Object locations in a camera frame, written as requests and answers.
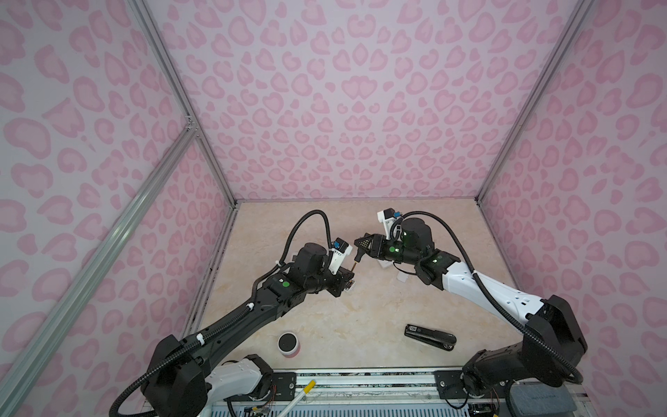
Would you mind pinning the white remote control right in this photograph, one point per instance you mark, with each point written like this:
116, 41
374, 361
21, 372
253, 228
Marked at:
385, 264

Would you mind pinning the black yellow handled screwdriver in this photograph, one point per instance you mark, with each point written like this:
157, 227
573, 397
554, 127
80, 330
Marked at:
357, 259

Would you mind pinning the aluminium frame strut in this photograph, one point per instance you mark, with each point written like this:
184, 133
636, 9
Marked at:
87, 114
565, 42

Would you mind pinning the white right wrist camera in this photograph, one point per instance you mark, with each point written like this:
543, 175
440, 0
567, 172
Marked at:
387, 218

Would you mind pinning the aluminium frame strut right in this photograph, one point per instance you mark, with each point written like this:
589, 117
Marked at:
565, 42

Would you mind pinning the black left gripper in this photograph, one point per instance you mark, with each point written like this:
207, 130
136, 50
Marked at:
341, 278

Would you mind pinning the black stapler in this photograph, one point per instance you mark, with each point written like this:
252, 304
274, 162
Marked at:
435, 338

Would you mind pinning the pink black tape roll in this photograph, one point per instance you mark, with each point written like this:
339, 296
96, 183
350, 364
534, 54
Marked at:
288, 344

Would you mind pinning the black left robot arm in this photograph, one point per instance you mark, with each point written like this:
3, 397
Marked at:
175, 383

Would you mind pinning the grey cloth pad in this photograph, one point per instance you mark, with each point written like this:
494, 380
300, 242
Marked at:
536, 399

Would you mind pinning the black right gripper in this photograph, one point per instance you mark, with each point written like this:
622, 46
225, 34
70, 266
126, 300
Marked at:
378, 245

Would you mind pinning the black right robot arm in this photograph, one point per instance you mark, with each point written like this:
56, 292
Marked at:
552, 342

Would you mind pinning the aluminium rail base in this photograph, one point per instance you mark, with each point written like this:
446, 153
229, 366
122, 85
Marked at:
367, 392

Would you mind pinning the aluminium frame strut left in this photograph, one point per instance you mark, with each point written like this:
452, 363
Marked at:
87, 114

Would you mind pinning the yellow capped white marker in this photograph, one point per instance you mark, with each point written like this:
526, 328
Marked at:
296, 399

